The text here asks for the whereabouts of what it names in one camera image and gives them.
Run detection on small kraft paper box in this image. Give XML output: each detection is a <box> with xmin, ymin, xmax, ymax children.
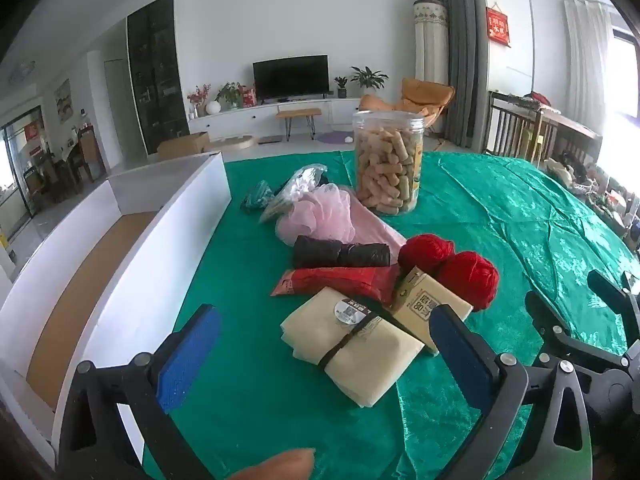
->
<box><xmin>390</xmin><ymin>267</ymin><xmax>473</xmax><ymax>351</ymax></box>

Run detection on brown cardboard box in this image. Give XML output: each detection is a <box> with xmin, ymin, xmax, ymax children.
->
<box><xmin>157</xmin><ymin>131</ymin><xmax>211</xmax><ymax>161</ymax></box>

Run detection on small wooden bench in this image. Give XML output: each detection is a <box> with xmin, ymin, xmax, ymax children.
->
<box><xmin>276</xmin><ymin>108</ymin><xmax>322</xmax><ymax>141</ymax></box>

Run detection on pink mesh bath sponge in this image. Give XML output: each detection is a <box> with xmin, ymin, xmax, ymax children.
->
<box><xmin>275</xmin><ymin>184</ymin><xmax>357</xmax><ymax>247</ymax></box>

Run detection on white sheer curtain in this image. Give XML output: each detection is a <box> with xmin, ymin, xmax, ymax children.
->
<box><xmin>564</xmin><ymin>0</ymin><xmax>616</xmax><ymax>121</ymax></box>

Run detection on orange lounge chair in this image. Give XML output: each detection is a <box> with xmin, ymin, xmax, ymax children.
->
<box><xmin>359</xmin><ymin>77</ymin><xmax>456</xmax><ymax>133</ymax></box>

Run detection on teal patterned pouch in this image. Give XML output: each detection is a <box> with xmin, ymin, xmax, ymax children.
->
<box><xmin>240</xmin><ymin>180</ymin><xmax>275</xmax><ymax>213</ymax></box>

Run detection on cream cloth bundle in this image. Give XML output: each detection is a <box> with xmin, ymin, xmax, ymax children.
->
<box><xmin>280</xmin><ymin>286</ymin><xmax>425</xmax><ymax>408</ymax></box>

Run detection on white television cabinet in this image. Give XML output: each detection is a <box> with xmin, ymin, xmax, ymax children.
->
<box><xmin>187</xmin><ymin>97</ymin><xmax>366</xmax><ymax>143</ymax></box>

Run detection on black television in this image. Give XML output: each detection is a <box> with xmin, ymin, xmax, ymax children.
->
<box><xmin>252</xmin><ymin>55</ymin><xmax>330</xmax><ymax>106</ymax></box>

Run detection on bushy green potted plant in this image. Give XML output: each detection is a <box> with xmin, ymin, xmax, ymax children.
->
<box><xmin>215</xmin><ymin>81</ymin><xmax>246</xmax><ymax>110</ymax></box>

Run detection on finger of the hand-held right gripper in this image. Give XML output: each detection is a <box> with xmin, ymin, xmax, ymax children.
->
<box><xmin>524</xmin><ymin>290</ymin><xmax>633</xmax><ymax>368</ymax></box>
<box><xmin>586</xmin><ymin>269</ymin><xmax>640</xmax><ymax>331</ymax></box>

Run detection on clear plastic snack jar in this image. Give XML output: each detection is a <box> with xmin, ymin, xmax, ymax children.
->
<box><xmin>351</xmin><ymin>110</ymin><xmax>426</xmax><ymax>217</ymax></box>

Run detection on red yarn ball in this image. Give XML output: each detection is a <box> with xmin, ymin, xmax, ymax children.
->
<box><xmin>434</xmin><ymin>251</ymin><xmax>500</xmax><ymax>312</ymax></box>
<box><xmin>398</xmin><ymin>234</ymin><xmax>456</xmax><ymax>276</ymax></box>

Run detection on framed wall picture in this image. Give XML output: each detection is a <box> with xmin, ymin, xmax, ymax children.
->
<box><xmin>54</xmin><ymin>79</ymin><xmax>73</xmax><ymax>122</ymax></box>

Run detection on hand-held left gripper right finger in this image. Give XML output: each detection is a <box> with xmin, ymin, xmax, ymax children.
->
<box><xmin>429</xmin><ymin>304</ymin><xmax>594</xmax><ymax>480</ymax></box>

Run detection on white door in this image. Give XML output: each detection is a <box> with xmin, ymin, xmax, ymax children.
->
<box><xmin>104</xmin><ymin>59</ymin><xmax>146</xmax><ymax>166</ymax></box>

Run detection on wooden railing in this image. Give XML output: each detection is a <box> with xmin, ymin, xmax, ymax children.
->
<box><xmin>484</xmin><ymin>89</ymin><xmax>603</xmax><ymax>166</ymax></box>

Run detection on clear bag of cotton pads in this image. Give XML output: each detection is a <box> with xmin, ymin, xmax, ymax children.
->
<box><xmin>259</xmin><ymin>164</ymin><xmax>328</xmax><ymax>223</ymax></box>

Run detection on tall dark display cabinet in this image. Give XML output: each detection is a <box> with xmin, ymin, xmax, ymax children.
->
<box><xmin>126</xmin><ymin>0</ymin><xmax>191</xmax><ymax>156</ymax></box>

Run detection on red foil packet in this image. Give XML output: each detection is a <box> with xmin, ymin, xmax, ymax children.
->
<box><xmin>270</xmin><ymin>266</ymin><xmax>401</xmax><ymax>306</ymax></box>

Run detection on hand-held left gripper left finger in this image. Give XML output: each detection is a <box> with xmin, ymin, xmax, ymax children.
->
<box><xmin>57</xmin><ymin>303</ymin><xmax>223</xmax><ymax>480</ymax></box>

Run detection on green tablecloth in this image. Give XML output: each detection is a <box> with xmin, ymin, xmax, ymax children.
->
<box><xmin>142</xmin><ymin>149</ymin><xmax>640</xmax><ymax>480</ymax></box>

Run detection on red wall hanging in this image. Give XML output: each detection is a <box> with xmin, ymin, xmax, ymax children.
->
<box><xmin>486</xmin><ymin>6</ymin><xmax>513</xmax><ymax>48</ymax></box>

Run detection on pile of assorted clutter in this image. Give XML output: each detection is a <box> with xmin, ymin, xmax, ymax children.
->
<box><xmin>542</xmin><ymin>150</ymin><xmax>640</xmax><ymax>251</ymax></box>

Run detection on large leafy potted plant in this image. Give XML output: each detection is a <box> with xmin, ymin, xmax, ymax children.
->
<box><xmin>350</xmin><ymin>66</ymin><xmax>390</xmax><ymax>98</ymax></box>

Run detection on low wooden platform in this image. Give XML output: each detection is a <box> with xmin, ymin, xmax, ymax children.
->
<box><xmin>204</xmin><ymin>135</ymin><xmax>254</xmax><ymax>153</ymax></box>

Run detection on red flower bouquet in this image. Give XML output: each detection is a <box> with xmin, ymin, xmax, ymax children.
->
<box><xmin>187</xmin><ymin>85</ymin><xmax>211</xmax><ymax>118</ymax></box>

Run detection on covered standing air conditioner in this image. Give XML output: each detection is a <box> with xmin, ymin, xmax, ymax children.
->
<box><xmin>412</xmin><ymin>0</ymin><xmax>449</xmax><ymax>86</ymax></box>

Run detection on black trash bag roll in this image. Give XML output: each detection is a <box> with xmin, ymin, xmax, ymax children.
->
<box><xmin>292</xmin><ymin>235</ymin><xmax>392</xmax><ymax>269</ymax></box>

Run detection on grey curtain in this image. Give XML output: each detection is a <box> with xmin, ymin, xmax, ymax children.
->
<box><xmin>429</xmin><ymin>0</ymin><xmax>493</xmax><ymax>151</ymax></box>

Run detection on white cardboard box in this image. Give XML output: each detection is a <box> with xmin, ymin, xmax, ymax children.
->
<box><xmin>0</xmin><ymin>151</ymin><xmax>232</xmax><ymax>467</ymax></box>

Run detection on person's left hand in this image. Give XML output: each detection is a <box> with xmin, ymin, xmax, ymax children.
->
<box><xmin>227</xmin><ymin>448</ymin><xmax>317</xmax><ymax>480</ymax></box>

